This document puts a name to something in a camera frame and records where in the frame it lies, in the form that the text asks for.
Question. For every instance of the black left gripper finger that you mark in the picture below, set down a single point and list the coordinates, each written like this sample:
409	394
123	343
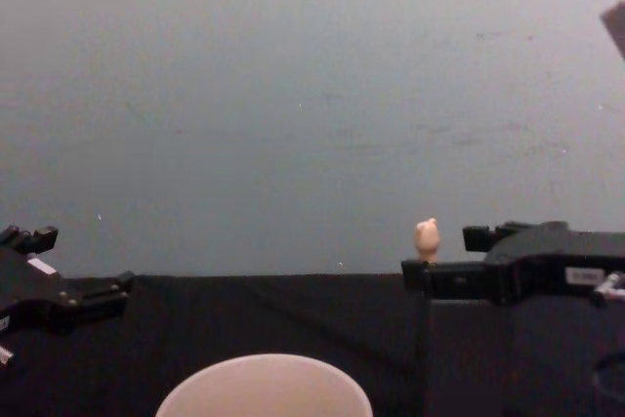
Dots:
41	238
97	302

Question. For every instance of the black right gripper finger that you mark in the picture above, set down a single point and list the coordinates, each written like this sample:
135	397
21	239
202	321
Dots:
454	281
476	238

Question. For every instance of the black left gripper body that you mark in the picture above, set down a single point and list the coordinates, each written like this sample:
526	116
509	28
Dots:
29	295

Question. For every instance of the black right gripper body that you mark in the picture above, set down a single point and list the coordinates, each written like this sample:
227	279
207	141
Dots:
537	261

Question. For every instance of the small beige plastic figure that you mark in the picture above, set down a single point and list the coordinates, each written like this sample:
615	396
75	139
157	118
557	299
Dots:
428	241

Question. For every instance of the black table cloth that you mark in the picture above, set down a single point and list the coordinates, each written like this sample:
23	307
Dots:
268	314

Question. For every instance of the white round cup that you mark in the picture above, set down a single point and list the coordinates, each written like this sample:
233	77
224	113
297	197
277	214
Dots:
263	387

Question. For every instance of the dark grey flat panel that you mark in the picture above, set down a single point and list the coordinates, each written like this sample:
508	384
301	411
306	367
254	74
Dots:
616	26

